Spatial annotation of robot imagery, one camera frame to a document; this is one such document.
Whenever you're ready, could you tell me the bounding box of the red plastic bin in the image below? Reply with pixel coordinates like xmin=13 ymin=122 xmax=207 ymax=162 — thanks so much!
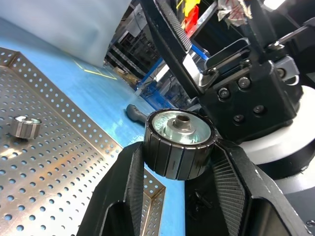
xmin=184 ymin=4 xmax=200 ymax=35

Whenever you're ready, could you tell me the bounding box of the small black plastic object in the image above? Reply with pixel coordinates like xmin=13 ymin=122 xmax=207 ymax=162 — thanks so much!
xmin=125 ymin=103 xmax=151 ymax=123

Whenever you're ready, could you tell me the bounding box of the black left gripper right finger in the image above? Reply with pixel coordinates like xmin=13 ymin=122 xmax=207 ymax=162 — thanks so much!
xmin=211 ymin=139 xmax=315 ymax=236

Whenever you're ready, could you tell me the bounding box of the crumpled white paper scrap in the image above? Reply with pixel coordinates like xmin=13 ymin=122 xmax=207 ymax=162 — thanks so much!
xmin=216 ymin=0 xmax=253 ymax=28

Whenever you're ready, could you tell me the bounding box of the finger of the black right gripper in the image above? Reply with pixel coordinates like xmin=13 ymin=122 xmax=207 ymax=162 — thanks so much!
xmin=139 ymin=0 xmax=252 ymax=97
xmin=245 ymin=0 xmax=275 ymax=73

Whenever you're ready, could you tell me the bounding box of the perforated metal tray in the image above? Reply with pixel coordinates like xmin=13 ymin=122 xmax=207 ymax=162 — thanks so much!
xmin=0 ymin=46 xmax=167 ymax=236

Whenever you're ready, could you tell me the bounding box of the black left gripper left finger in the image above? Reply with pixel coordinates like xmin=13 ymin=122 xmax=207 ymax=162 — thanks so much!
xmin=78 ymin=142 xmax=146 ymax=236

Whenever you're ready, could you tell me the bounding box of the yellow tape floor mark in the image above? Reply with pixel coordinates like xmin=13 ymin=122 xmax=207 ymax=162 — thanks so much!
xmin=73 ymin=60 xmax=118 ymax=81

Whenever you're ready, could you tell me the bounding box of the dark metal shelving rack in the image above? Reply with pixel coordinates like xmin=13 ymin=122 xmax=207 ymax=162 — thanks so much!
xmin=103 ymin=0 xmax=173 ymax=109

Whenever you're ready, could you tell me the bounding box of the pale plastic sheet curtain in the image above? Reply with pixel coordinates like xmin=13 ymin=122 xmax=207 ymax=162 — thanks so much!
xmin=0 ymin=0 xmax=133 ymax=67

